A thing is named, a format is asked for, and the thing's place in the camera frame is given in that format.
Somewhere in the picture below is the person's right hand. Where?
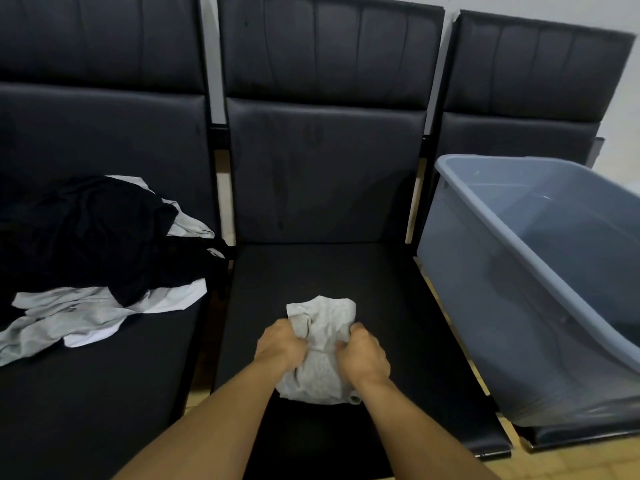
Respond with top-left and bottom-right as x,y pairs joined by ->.
333,322 -> 392,391

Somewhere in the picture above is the person's left hand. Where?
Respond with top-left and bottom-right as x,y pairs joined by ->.
253,318 -> 309,379

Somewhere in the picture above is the blue-grey plastic bin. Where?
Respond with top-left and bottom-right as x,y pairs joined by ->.
417,154 -> 640,429

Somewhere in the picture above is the grey tank top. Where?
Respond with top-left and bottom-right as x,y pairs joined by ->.
0,278 -> 209,368

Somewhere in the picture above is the person's right forearm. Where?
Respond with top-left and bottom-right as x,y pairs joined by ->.
355,377 -> 501,480

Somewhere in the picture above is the person's left forearm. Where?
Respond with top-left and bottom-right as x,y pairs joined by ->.
112,362 -> 283,480

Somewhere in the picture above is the black leather bench chair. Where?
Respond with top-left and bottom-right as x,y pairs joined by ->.
0,0 -> 223,480
415,9 -> 637,453
212,0 -> 513,480

